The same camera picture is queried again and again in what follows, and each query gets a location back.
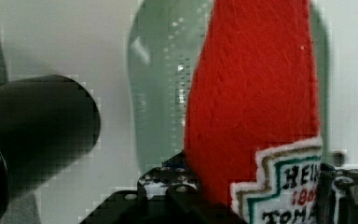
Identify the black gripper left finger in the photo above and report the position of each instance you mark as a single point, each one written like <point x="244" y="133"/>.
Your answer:
<point x="168" y="194"/>

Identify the black cylinder post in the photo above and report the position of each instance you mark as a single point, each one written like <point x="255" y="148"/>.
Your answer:
<point x="46" y="123"/>

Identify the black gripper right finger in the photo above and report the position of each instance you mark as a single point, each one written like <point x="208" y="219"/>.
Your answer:
<point x="337" y="196"/>

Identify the felt Heinz ketchup bottle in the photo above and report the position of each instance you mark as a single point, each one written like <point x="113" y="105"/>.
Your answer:
<point x="252" y="123"/>

